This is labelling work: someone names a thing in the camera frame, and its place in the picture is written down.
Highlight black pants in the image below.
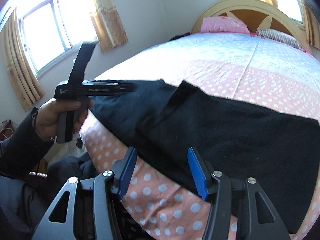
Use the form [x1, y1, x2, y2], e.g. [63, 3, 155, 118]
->
[92, 80, 319, 233]

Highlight left forearm dark sleeve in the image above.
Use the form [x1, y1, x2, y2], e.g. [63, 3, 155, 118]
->
[0, 107, 54, 179]

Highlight dark maroon clothing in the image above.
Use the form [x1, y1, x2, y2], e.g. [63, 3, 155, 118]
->
[1, 153, 98, 239]

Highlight person left hand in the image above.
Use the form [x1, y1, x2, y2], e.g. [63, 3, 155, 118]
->
[34, 98, 81, 141]

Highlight beige curtain far left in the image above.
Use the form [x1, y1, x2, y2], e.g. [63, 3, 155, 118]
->
[2, 10, 45, 112]

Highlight side window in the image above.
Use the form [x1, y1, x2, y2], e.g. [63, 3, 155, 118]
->
[17, 0, 97, 75]

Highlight yellow curtain left window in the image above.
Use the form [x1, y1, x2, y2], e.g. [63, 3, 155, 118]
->
[86, 0, 128, 53]

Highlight pink blue patterned bedspread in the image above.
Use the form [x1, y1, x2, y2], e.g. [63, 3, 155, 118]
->
[79, 31, 320, 240]

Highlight pink pillow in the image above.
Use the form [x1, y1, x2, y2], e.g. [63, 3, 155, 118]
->
[200, 16, 250, 34]

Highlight striped pillow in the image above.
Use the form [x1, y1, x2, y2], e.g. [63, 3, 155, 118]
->
[257, 29, 305, 51]

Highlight cream wooden headboard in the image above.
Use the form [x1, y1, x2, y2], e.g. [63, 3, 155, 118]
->
[191, 0, 311, 53]

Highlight yellow curtain right side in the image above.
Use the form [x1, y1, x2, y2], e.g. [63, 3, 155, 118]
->
[301, 0, 319, 50]

